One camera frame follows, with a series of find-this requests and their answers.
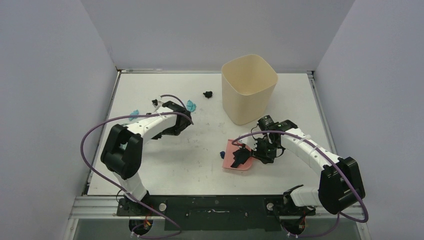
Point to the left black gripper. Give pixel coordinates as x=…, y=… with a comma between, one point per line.
x=157, y=137

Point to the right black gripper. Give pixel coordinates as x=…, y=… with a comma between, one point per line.
x=251, y=151

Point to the pink plastic dustpan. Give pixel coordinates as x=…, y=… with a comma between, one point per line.
x=228, y=160

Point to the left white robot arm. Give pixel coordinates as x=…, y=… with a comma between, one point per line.
x=123, y=150

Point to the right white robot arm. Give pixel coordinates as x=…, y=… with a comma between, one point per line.
x=291, y=137

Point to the light blue scrap centre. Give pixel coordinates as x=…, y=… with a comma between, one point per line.
x=191, y=106

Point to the light blue scrap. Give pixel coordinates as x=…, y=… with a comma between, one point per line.
x=133, y=115
x=191, y=106

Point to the long black paper scrap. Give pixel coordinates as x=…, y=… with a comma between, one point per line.
x=240, y=157

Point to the small black scrap top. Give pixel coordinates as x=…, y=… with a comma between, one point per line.
x=208, y=94

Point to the light blue scrap far left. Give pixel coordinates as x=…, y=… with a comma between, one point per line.
x=133, y=115

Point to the beige plastic waste bin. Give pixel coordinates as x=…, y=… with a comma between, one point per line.
x=247, y=83

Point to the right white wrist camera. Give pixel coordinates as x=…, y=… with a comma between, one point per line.
x=250, y=140

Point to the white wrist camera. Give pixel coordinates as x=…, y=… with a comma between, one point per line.
x=157, y=103
x=250, y=140

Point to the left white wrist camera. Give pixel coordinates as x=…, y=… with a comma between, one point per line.
x=157, y=103

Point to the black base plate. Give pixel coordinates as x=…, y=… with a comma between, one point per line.
x=219, y=212

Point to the aluminium rail frame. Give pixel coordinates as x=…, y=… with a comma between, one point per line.
x=341, y=186

